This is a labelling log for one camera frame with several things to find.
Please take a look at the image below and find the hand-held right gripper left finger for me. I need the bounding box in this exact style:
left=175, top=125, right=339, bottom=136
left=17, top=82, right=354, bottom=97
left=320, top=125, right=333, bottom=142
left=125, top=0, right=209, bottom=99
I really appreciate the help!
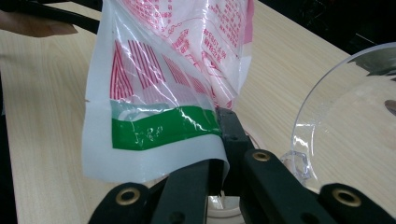
left=150, top=158, right=226, bottom=224

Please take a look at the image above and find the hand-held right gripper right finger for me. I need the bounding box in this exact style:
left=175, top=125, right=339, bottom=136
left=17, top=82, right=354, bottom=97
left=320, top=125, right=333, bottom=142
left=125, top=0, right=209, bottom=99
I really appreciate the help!
left=216, top=106, right=337, bottom=224

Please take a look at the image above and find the clear plastic bag pink print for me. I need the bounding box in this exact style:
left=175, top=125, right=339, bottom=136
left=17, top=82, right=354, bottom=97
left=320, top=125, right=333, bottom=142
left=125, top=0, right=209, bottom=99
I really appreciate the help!
left=81, top=0, right=255, bottom=185

